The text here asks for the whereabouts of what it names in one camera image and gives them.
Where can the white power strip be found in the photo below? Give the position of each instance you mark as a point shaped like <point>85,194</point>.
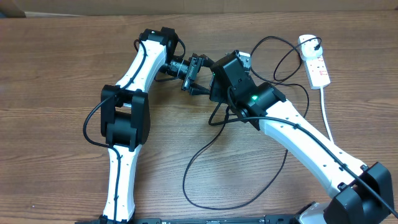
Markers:
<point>317,73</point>

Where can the brown cardboard backdrop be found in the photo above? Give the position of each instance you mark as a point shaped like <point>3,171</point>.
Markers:
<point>19,8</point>

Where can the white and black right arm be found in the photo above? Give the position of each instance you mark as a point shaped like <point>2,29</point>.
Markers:
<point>359,193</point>

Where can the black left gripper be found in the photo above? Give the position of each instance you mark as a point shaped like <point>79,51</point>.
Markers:
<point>191,75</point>

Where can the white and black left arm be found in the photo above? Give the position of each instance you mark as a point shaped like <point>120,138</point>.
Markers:
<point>125,116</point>

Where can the white wall charger plug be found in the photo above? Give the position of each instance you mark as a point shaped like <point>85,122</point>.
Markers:
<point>310,47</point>

